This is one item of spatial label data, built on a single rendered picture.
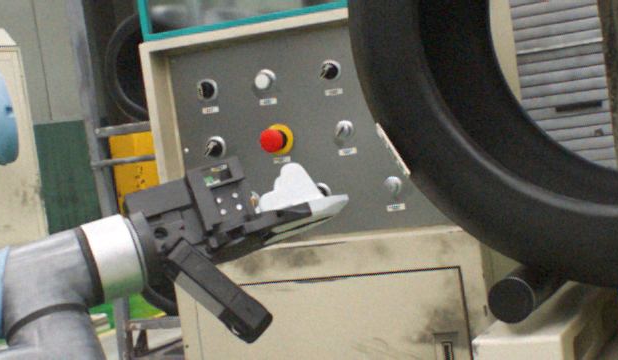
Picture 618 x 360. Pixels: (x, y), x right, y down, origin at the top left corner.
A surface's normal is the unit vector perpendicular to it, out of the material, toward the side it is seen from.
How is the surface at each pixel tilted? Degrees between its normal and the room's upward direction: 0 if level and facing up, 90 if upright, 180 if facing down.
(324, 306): 90
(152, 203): 70
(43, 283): 55
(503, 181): 98
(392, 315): 90
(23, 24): 90
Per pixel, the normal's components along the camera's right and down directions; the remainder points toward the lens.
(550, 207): -0.42, 0.27
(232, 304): 0.26, -0.33
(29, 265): 0.11, -0.54
